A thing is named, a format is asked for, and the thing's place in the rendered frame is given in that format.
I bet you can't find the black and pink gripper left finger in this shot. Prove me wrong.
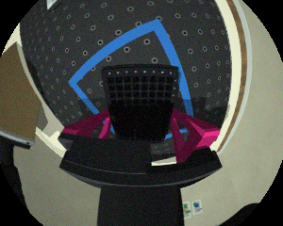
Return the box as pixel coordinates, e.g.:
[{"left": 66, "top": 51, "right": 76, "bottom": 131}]
[{"left": 62, "top": 109, "right": 111, "bottom": 138}]

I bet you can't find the blue tape outline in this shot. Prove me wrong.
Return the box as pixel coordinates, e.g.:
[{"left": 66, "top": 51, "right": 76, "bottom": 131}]
[{"left": 69, "top": 19, "right": 193, "bottom": 116}]

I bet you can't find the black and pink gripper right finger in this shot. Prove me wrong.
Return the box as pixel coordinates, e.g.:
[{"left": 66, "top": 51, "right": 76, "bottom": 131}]
[{"left": 170, "top": 108, "right": 220, "bottom": 163}]

